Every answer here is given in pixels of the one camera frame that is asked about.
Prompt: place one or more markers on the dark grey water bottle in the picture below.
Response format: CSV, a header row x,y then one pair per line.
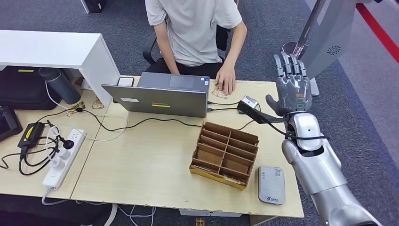
x,y
60,85

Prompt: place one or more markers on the white desk shelf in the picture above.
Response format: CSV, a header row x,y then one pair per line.
x,y
56,50

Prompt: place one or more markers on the person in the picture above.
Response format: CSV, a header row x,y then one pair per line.
x,y
193,31

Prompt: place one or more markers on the white power strip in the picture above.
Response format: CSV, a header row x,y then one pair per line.
x,y
68,156

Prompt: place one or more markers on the black tablet device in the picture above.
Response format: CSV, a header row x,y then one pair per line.
x,y
7,123

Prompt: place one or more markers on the white plug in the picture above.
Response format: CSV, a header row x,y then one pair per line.
x,y
64,153
57,163

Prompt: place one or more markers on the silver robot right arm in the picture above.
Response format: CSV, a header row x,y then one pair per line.
x,y
318,171

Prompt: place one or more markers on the black power adapter yellow label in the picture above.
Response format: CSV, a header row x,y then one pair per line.
x,y
30,134

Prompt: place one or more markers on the black plug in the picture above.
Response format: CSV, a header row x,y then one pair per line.
x,y
68,143

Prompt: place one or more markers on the person's left forearm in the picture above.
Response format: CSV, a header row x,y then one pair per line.
x,y
235,46

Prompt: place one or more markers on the person's right forearm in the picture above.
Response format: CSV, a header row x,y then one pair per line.
x,y
166,56

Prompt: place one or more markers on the grey laptop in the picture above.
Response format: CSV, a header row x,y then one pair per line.
x,y
162,99

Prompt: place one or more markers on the black bag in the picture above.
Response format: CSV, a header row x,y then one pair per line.
x,y
21,90

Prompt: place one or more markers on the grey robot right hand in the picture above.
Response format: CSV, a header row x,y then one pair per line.
x,y
293,90

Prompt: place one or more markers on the person's left hand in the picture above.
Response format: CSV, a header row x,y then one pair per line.
x,y
226,78

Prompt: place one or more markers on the grey kiosk stand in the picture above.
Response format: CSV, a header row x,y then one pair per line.
x,y
330,37

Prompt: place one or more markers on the wooden card organizer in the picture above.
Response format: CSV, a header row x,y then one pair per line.
x,y
224,153

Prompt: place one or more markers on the grey white card reader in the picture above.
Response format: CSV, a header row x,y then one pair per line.
x,y
271,186

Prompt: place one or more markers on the black box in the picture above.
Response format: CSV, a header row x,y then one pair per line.
x,y
93,5

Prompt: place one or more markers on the small yellow packet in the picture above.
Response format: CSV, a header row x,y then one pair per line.
x,y
77,107
98,104

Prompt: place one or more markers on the silver stanchion post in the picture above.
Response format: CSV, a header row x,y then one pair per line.
x,y
307,31

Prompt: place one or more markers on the black office chair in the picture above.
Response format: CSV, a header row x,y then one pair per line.
x,y
148,50

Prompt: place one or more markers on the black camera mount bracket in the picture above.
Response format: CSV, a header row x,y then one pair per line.
x,y
258,116

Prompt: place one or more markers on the white smartphone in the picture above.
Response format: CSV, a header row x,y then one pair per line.
x,y
125,81

